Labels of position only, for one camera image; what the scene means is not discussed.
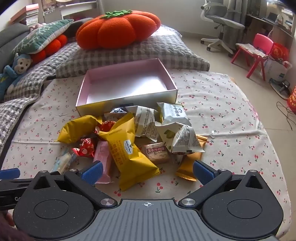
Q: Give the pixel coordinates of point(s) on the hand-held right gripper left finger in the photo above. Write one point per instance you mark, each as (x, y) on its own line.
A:
(92, 173)

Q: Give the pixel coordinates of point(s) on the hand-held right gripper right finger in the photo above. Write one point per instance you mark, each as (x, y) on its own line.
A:
(204, 173)

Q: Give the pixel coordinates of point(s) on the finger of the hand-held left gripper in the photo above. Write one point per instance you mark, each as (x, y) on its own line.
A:
(9, 173)

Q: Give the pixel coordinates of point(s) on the pink snack packet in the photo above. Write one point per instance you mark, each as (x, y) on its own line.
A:
(103, 160)

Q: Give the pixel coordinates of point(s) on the orange snack packet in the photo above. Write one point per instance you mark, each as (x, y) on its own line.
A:
(187, 166)

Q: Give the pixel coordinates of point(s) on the red foil candy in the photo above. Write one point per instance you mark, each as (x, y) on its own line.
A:
(85, 147)
(105, 127)

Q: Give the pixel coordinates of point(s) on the clear blue snack packet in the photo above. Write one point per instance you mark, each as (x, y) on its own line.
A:
(62, 161)

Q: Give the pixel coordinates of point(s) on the yellow snack packet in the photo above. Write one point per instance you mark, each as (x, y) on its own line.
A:
(76, 129)
(129, 150)

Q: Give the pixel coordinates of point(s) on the brown snack packet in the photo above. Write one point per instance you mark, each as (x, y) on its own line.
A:
(156, 153)

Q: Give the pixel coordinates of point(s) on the silver blue snack packet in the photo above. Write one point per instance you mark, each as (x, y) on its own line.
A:
(116, 112)

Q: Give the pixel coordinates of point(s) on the pink cardboard box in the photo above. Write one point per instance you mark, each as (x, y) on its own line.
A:
(126, 85)

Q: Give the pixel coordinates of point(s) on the person's left forearm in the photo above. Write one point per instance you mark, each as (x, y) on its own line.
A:
(11, 234)

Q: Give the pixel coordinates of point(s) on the person's left hand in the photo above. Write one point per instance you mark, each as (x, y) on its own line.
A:
(9, 219)

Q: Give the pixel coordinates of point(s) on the cherry-print bedsheet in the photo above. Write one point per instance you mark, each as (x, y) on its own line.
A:
(231, 120)

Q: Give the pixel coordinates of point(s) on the grey checked blanket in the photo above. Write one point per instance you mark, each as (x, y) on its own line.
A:
(30, 76)

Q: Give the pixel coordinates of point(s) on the blue monkey plush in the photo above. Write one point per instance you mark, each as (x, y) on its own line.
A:
(16, 69)

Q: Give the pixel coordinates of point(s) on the large red gift bag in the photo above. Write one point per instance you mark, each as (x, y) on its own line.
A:
(292, 99)

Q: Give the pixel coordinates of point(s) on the black floor device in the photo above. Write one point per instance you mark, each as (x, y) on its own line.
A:
(283, 87)

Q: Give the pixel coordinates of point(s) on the white paper bag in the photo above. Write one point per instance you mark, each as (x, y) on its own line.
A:
(275, 69)

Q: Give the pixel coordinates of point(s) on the small red pumpkin cushion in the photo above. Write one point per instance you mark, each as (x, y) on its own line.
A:
(52, 47)

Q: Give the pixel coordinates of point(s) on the printed cloth on chair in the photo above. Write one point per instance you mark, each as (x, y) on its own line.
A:
(251, 49)

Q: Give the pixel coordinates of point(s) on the grey checked pillow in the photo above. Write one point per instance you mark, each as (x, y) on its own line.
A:
(148, 53)

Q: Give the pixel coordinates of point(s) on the grey sofa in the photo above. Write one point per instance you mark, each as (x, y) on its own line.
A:
(11, 34)

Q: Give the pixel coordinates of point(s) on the green leaf-pattern pillow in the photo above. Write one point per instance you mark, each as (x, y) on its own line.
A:
(41, 38)

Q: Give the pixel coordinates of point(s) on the pink plastic child chair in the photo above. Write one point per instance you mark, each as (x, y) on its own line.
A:
(262, 42)

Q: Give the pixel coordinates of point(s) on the orange pumpkin cushion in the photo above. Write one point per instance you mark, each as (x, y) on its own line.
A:
(118, 30)

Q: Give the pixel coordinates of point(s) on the grey office chair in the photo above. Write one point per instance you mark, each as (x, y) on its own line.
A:
(222, 25)

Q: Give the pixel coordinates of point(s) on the wooden desk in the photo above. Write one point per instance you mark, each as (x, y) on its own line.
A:
(266, 27)

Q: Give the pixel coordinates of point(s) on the stack of books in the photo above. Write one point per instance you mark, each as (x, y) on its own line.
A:
(32, 14)

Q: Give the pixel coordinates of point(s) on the grey curtain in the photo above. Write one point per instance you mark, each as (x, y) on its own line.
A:
(235, 10)

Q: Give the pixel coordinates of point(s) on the white shelf unit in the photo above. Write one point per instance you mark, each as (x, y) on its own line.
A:
(76, 7)

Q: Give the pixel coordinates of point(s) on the laptop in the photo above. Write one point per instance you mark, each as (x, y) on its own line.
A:
(271, 17)

